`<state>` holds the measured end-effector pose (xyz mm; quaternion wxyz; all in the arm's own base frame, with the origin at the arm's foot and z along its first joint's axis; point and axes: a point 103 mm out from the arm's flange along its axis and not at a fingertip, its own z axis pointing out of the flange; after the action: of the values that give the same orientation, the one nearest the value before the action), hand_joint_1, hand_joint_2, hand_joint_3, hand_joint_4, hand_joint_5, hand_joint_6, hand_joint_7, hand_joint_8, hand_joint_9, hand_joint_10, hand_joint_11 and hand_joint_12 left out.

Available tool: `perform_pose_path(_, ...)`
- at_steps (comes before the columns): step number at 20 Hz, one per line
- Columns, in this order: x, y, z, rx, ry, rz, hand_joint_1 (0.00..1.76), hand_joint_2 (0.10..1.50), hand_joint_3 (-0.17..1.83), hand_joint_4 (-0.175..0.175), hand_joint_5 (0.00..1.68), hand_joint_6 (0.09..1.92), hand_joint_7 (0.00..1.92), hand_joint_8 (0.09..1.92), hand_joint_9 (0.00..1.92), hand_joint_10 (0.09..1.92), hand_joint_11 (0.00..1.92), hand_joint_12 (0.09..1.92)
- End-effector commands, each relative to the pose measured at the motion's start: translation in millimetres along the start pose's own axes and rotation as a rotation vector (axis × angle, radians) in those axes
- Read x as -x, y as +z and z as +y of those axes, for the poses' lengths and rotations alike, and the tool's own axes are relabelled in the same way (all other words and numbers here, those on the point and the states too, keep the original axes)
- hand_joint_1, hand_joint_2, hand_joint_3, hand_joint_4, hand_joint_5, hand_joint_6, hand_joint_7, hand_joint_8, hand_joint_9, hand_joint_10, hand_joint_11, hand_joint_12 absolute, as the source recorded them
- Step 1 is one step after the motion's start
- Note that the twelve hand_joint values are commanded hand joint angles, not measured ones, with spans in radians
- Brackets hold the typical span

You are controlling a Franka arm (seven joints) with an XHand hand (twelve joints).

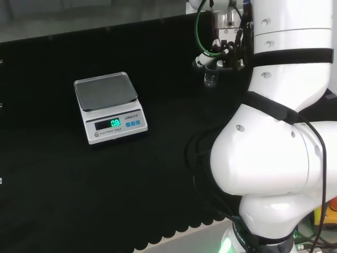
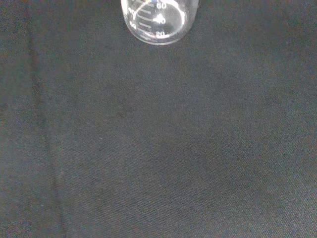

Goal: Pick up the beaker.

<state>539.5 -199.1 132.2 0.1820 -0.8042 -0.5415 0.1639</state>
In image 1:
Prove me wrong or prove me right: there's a small clear glass beaker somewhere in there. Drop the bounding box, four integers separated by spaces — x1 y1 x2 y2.
203 65 220 89

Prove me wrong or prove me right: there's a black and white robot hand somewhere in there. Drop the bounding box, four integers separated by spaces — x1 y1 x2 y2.
194 27 250 72

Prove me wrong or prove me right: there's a black bench cloth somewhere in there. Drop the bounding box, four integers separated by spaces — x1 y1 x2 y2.
0 10 337 253

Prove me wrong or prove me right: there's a yellow stop button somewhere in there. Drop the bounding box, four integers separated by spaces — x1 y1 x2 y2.
313 197 337 230

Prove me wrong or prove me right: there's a white electronic balance steel pan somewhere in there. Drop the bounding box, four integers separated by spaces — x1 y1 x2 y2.
73 71 149 145

